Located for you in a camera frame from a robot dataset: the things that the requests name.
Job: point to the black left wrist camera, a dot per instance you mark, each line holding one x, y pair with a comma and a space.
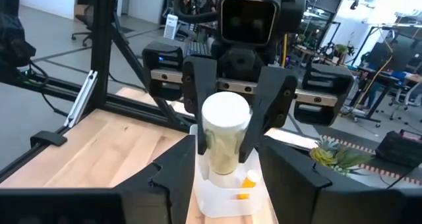
247, 19

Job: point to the black office chair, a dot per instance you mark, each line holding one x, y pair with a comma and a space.
86, 18

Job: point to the black mat with orange-striped edges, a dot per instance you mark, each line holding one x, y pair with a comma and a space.
392, 175

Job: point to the silver metal bracket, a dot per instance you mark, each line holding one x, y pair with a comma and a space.
80, 99

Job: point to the white ribbed appliance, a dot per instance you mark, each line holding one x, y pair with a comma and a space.
170, 26

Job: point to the black case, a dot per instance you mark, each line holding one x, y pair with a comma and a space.
400, 150

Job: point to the black aluminium rig frame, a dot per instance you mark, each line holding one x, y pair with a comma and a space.
102, 36

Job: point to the black frame clip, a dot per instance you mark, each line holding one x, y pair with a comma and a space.
47, 138

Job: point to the yellow-green pill bottle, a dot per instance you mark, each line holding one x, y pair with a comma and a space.
225, 118

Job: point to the black device with green light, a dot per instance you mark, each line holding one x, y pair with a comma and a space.
13, 43

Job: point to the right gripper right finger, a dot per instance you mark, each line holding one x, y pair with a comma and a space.
329, 207

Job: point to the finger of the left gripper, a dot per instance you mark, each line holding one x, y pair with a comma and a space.
198, 85
277, 99

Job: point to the green succulent in pot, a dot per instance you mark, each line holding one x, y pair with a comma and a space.
324, 155

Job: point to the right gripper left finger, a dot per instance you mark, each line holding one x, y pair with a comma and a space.
82, 207

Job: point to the small amber pill bottle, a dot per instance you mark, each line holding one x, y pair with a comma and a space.
249, 181

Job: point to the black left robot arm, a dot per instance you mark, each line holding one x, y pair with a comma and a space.
291, 10

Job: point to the clear plastic bin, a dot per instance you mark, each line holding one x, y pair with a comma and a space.
217, 201

